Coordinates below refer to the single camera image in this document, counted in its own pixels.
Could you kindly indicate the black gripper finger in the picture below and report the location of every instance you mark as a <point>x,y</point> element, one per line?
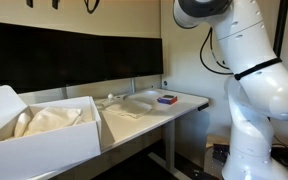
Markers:
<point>55,4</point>
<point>29,3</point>

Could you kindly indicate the white cloth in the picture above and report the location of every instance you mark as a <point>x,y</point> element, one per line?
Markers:
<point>131,108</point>
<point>49,118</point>

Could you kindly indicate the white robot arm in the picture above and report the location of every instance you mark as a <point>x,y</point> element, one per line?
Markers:
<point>257,92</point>

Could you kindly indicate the folded white cloth on table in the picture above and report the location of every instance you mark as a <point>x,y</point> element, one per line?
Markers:
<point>131,108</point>

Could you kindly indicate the white cardboard box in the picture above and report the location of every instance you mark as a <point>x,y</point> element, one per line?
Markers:
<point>25,157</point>

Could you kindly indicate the red and blue small box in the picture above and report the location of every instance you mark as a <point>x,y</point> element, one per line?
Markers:
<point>167,99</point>

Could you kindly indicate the white desk leg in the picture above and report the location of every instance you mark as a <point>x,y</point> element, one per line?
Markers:
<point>168,163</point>

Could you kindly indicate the black vertical pole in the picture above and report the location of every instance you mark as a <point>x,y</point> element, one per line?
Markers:
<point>280,27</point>

